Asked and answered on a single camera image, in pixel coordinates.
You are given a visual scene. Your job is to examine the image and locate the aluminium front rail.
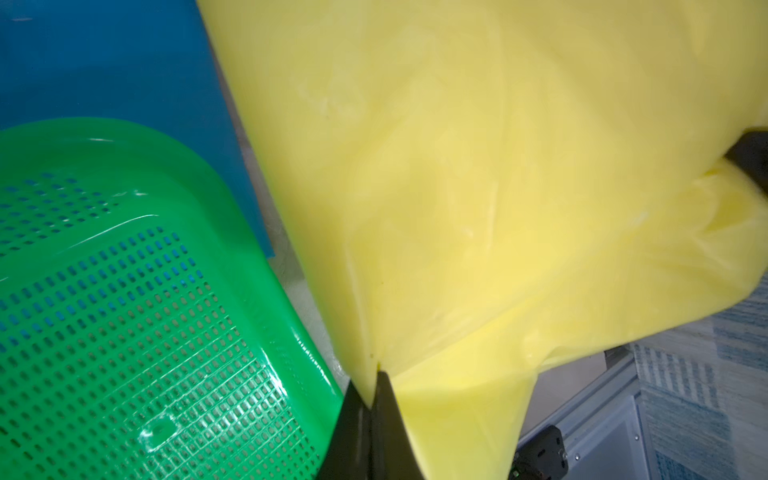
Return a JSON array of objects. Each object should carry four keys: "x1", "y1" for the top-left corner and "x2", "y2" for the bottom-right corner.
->
[{"x1": 518, "y1": 350, "x2": 659, "y2": 479}]

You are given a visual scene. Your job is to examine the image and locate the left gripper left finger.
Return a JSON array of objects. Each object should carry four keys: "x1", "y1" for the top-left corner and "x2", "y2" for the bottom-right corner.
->
[{"x1": 316, "y1": 382, "x2": 371, "y2": 480}]

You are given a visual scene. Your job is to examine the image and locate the large yellow raincoat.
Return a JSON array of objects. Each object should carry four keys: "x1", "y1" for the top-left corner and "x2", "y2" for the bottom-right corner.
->
[{"x1": 199, "y1": 1, "x2": 767, "y2": 479}]

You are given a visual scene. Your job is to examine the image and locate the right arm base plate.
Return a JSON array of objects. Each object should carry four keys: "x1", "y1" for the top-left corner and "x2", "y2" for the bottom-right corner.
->
[{"x1": 508, "y1": 425, "x2": 569, "y2": 480}]

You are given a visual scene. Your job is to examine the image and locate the green plastic basket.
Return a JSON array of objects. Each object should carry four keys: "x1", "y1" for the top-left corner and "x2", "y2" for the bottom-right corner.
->
[{"x1": 1, "y1": 118, "x2": 342, "y2": 479}]

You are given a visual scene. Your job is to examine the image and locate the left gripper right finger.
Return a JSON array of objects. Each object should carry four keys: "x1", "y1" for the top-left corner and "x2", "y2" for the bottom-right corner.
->
[{"x1": 370, "y1": 371, "x2": 424, "y2": 480}]

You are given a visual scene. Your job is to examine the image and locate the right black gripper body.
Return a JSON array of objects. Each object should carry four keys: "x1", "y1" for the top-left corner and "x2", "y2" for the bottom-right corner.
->
[{"x1": 725, "y1": 130, "x2": 768, "y2": 193}]

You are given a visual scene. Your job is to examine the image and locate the blue folded raincoat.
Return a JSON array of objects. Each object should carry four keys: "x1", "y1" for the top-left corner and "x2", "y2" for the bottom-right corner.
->
[{"x1": 1, "y1": 1, "x2": 274, "y2": 257}]

